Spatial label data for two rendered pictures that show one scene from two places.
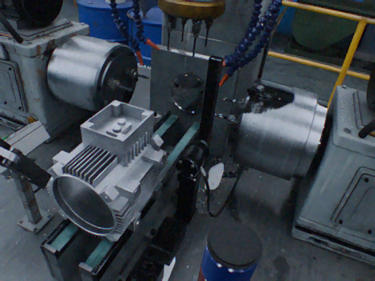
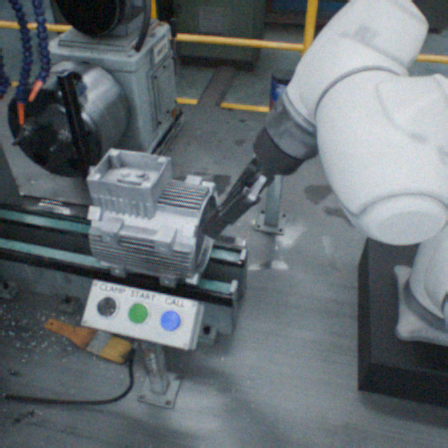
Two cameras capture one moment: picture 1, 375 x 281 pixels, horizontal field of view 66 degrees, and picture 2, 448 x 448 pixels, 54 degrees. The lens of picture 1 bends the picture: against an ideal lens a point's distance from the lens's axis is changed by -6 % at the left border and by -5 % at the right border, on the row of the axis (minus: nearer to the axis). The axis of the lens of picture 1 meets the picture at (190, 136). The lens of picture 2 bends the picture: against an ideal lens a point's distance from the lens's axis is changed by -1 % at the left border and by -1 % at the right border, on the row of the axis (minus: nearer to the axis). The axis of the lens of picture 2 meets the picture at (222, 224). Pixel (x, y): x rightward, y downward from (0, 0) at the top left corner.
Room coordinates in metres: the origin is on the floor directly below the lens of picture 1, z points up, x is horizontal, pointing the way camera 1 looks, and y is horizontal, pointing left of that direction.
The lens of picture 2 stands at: (0.39, 0.81, 1.60)
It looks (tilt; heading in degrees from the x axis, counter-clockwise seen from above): 42 degrees down; 266
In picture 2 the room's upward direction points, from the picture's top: straight up
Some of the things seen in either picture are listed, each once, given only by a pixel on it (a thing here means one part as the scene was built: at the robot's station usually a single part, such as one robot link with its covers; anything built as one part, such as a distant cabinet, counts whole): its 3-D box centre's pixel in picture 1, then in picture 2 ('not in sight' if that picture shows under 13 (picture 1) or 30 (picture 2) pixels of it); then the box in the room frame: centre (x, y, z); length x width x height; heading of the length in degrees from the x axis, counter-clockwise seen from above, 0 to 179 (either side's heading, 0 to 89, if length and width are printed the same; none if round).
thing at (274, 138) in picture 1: (286, 132); (76, 113); (0.69, -0.26, 1.04); 0.41 x 0.25 x 0.25; 71
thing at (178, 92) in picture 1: (188, 95); not in sight; (0.89, 0.02, 1.02); 0.15 x 0.02 x 0.15; 71
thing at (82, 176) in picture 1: (110, 176); (157, 225); (0.47, 0.16, 1.02); 0.20 x 0.19 x 0.19; 161
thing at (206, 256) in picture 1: (230, 257); (284, 88); (0.19, -0.06, 1.19); 0.06 x 0.06 x 0.04
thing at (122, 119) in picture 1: (119, 132); (132, 183); (0.51, 0.15, 1.11); 0.12 x 0.11 x 0.07; 161
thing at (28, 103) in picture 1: (35, 72); not in sight; (0.99, 0.61, 0.99); 0.35 x 0.31 x 0.37; 71
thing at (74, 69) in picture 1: (83, 73); not in sight; (0.91, 0.39, 1.04); 0.37 x 0.25 x 0.25; 71
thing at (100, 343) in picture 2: not in sight; (87, 338); (0.63, 0.27, 0.80); 0.21 x 0.05 x 0.01; 154
